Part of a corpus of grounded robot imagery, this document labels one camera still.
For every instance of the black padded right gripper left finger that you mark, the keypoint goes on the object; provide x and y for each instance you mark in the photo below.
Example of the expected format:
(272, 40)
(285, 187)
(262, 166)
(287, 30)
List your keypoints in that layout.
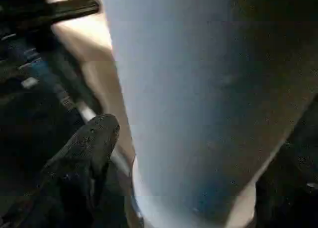
(79, 168)

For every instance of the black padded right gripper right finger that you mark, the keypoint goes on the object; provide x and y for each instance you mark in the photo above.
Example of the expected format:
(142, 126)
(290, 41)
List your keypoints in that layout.
(290, 188)

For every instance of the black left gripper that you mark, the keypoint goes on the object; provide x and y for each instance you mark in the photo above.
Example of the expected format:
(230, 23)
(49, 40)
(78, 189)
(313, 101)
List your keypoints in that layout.
(34, 64)

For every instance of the white plastic table top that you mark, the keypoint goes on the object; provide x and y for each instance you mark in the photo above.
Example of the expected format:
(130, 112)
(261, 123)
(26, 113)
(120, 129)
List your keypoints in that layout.
(94, 76)

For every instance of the white plastic table leg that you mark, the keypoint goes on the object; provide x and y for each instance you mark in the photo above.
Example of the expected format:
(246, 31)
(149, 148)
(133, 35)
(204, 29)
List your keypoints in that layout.
(186, 89)

